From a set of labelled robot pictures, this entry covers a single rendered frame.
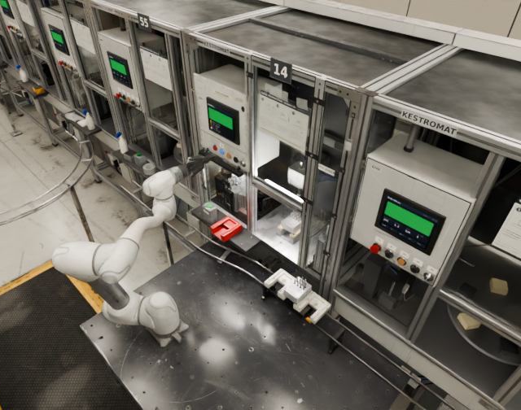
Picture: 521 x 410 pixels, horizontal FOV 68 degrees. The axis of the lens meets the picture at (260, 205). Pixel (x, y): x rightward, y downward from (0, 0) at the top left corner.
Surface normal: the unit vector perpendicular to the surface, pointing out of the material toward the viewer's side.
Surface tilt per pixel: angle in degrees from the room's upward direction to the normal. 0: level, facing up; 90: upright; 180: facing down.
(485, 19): 90
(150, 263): 0
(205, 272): 0
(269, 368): 0
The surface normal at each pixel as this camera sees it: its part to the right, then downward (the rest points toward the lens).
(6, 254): 0.00, -0.77
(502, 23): -0.69, 0.46
